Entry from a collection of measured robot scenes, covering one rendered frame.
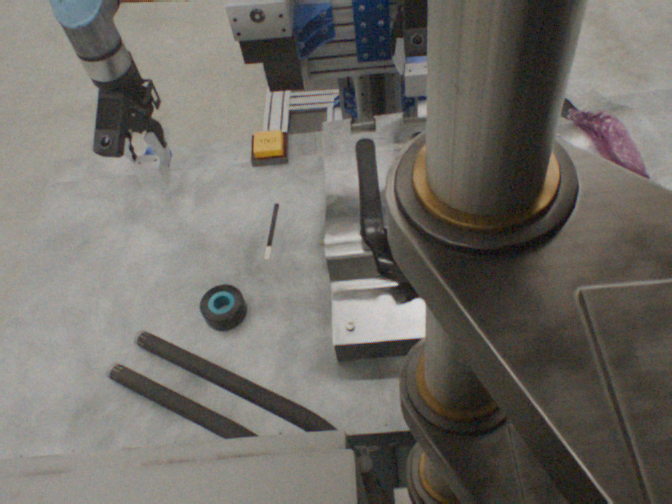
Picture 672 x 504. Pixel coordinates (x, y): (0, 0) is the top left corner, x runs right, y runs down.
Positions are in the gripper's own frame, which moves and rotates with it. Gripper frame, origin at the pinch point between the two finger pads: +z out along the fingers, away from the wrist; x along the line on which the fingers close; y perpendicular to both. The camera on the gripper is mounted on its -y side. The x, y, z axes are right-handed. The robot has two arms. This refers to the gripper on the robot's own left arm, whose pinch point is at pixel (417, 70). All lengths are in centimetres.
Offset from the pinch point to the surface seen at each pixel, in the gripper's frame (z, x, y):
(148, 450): -52, 18, -94
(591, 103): 9.4, -34.3, -2.9
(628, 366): -59, -5, -93
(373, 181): 7.0, 9.2, -22.5
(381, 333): 9, 8, -54
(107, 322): 15, 59, -47
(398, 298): 8.9, 5.1, -47.6
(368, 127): 8.4, 10.3, -6.4
